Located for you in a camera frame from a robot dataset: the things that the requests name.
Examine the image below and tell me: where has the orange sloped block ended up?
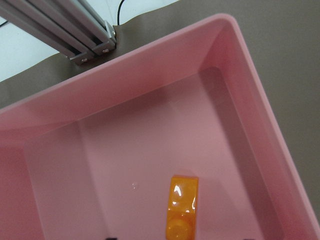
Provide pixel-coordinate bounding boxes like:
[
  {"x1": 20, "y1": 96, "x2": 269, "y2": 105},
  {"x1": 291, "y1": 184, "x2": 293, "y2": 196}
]
[{"x1": 165, "y1": 175, "x2": 199, "y2": 240}]

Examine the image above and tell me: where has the pink plastic box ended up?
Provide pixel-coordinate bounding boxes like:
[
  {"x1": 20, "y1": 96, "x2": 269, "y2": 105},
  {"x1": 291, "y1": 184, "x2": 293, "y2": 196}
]
[{"x1": 0, "y1": 13, "x2": 320, "y2": 240}]

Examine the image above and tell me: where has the aluminium frame post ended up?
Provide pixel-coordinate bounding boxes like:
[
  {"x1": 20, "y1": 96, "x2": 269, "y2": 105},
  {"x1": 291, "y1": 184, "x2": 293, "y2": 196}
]
[{"x1": 0, "y1": 0, "x2": 117, "y2": 65}]

